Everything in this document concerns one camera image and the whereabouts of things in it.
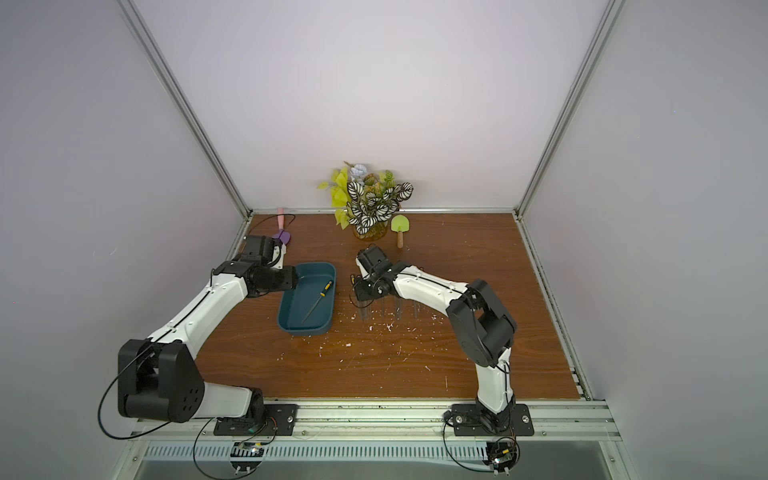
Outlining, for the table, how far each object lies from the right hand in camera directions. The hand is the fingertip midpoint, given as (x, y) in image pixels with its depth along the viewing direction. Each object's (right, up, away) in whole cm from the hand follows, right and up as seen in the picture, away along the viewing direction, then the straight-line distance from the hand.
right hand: (359, 284), depth 90 cm
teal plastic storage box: (-21, -7, +3) cm, 22 cm away
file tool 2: (+12, -8, +3) cm, 15 cm away
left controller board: (-26, -38, -18) cm, 49 cm away
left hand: (-19, +3, -2) cm, 19 cm away
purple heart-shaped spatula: (-32, +16, +22) cm, 42 cm away
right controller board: (+37, -38, -20) cm, 57 cm away
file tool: (-13, -4, +7) cm, 16 cm away
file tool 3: (+7, -8, +3) cm, 11 cm away
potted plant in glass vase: (+2, +25, -2) cm, 26 cm away
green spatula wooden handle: (+13, +20, +27) cm, 36 cm away
